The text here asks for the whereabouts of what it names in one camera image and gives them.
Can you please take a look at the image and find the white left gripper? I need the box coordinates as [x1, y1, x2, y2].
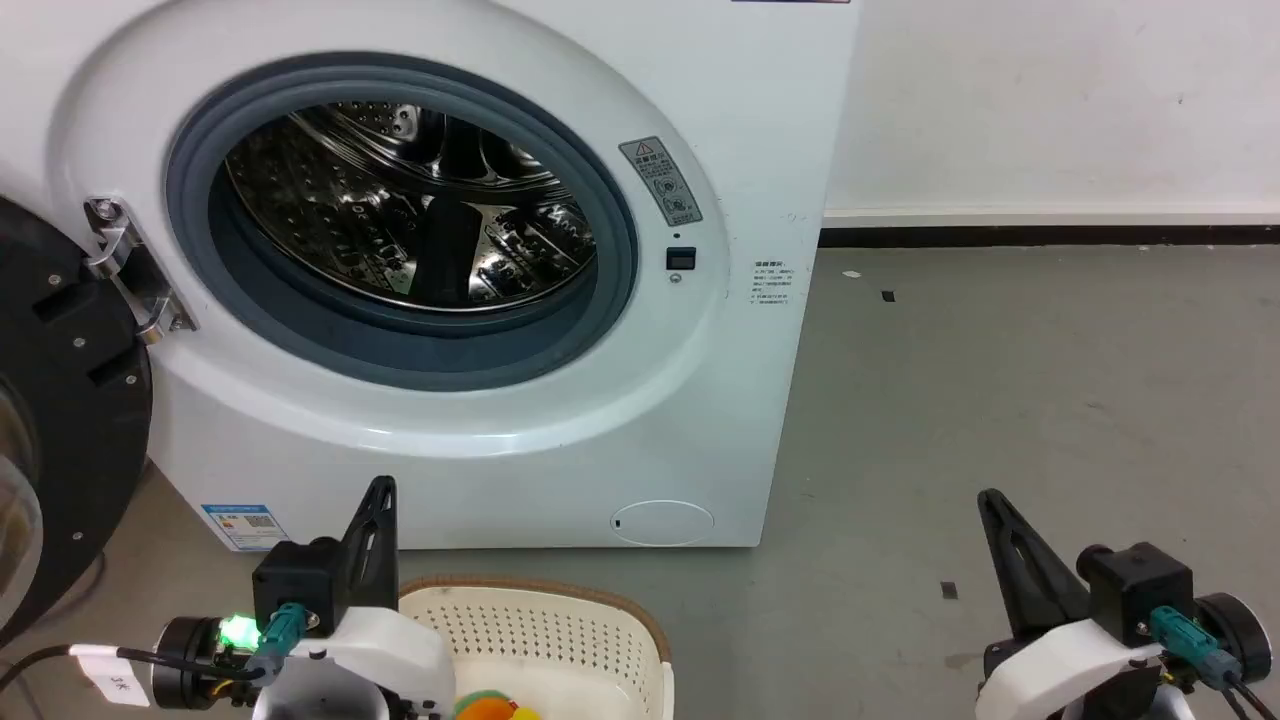
[250, 475, 458, 720]

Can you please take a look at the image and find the teal left cable connector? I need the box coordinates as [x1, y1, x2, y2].
[244, 602, 308, 683]

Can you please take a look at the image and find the white front-load washing machine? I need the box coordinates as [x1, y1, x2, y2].
[0, 0, 861, 552]

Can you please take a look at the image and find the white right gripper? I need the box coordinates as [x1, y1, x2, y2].
[975, 487, 1201, 720]

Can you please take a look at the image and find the grey warning sticker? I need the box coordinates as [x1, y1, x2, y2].
[617, 136, 704, 229]

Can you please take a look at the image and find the oval filter access cover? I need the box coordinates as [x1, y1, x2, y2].
[609, 499, 717, 549]

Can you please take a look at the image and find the yellow orange item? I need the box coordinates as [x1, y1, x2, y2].
[451, 687, 542, 720]

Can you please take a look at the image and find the teal right cable connector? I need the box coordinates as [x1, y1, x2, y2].
[1148, 606, 1229, 689]

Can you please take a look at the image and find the black washing machine door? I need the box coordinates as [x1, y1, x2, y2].
[0, 195, 154, 647]

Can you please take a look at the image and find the teal cable connector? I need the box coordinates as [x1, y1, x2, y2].
[1148, 606, 1229, 689]
[244, 602, 308, 683]

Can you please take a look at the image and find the blue white energy label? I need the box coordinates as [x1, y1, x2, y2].
[200, 503, 292, 554]

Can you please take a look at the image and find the metal washing machine door hinge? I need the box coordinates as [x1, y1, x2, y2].
[83, 197, 198, 347]

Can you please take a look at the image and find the grey rubber door gasket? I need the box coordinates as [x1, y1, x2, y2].
[164, 54, 640, 394]

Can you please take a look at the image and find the small printed text label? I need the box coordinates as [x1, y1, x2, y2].
[752, 259, 797, 307]

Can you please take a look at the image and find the stainless steel washing machine drum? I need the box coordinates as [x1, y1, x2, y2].
[222, 100, 599, 314]

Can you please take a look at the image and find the black cable with white tag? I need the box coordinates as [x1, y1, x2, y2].
[0, 643, 267, 709]

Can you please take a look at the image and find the cream perforated laundry basket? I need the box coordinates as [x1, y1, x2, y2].
[397, 575, 676, 720]

